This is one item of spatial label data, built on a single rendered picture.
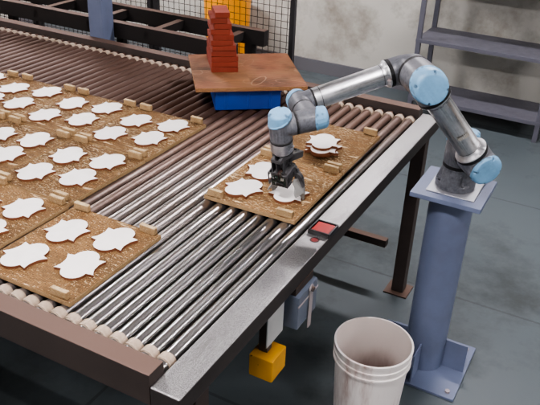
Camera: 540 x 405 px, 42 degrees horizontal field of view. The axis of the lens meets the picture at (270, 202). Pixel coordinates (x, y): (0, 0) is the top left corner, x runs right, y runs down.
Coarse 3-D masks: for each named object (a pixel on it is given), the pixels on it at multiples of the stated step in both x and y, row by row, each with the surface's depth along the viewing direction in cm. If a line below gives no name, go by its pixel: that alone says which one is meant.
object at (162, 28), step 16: (0, 0) 440; (16, 0) 440; (32, 0) 473; (48, 0) 466; (64, 0) 459; (80, 0) 453; (16, 16) 440; (32, 16) 433; (48, 16) 427; (64, 16) 420; (80, 16) 414; (128, 16) 440; (144, 16) 434; (160, 16) 428; (176, 16) 423; (192, 16) 422; (128, 32) 402; (144, 32) 397; (160, 32) 392; (176, 32) 390; (192, 32) 422; (240, 32) 402; (256, 32) 401; (176, 48) 391; (192, 48) 386
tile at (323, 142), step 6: (312, 138) 279; (318, 138) 279; (324, 138) 279; (330, 138) 279; (306, 144) 276; (312, 144) 274; (318, 144) 274; (324, 144) 274; (330, 144) 275; (336, 144) 276; (324, 150) 272
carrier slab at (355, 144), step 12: (312, 132) 296; (324, 132) 297; (336, 132) 297; (348, 132) 298; (360, 132) 298; (300, 144) 285; (348, 144) 287; (360, 144) 287; (372, 144) 289; (312, 156) 275; (336, 156) 276; (348, 156) 277; (360, 156) 278; (348, 168) 268
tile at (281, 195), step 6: (270, 192) 245; (276, 192) 245; (282, 192) 245; (288, 192) 246; (306, 192) 246; (276, 198) 241; (282, 198) 241; (288, 198) 241; (294, 198) 242; (300, 198) 242
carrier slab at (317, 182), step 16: (256, 160) 270; (240, 176) 258; (304, 176) 260; (320, 176) 260; (336, 176) 261; (224, 192) 246; (320, 192) 249; (240, 208) 239; (256, 208) 237; (272, 208) 238; (288, 208) 238; (304, 208) 238
